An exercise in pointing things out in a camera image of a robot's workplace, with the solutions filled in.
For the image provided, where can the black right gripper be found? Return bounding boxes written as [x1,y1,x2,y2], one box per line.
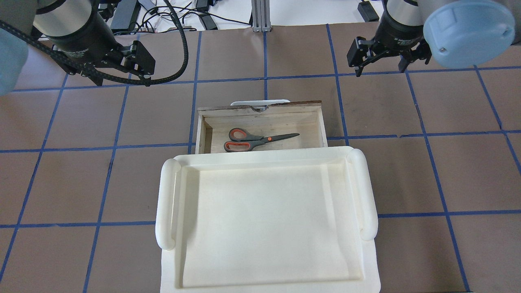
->
[347,36,432,77]

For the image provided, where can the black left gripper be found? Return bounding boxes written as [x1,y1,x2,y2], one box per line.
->
[52,40,155,80]

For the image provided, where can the light wooden drawer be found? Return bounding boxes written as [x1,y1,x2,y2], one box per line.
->
[194,101,328,154]

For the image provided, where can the orange grey scissors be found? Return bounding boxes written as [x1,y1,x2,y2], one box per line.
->
[223,127,300,153]

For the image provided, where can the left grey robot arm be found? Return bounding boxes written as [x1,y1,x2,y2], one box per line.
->
[1,0,155,95]

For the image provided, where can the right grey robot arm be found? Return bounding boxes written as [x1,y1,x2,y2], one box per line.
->
[346,0,520,77]

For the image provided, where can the white foam tray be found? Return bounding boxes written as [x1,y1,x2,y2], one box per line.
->
[155,146,381,293]

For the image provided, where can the white drawer handle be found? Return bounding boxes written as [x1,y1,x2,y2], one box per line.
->
[230,99,290,108]

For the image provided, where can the aluminium frame post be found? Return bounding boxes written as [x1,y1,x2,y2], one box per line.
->
[251,0,272,32]

